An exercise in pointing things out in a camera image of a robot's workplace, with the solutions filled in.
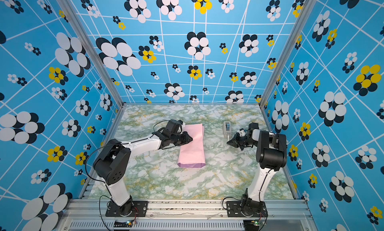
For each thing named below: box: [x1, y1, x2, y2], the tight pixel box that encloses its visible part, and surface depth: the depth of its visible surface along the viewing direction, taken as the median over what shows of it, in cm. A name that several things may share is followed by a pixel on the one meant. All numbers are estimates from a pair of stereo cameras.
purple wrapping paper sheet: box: [177, 123, 206, 168], surface depth 88 cm
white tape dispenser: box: [223, 121, 232, 139], surface depth 104 cm
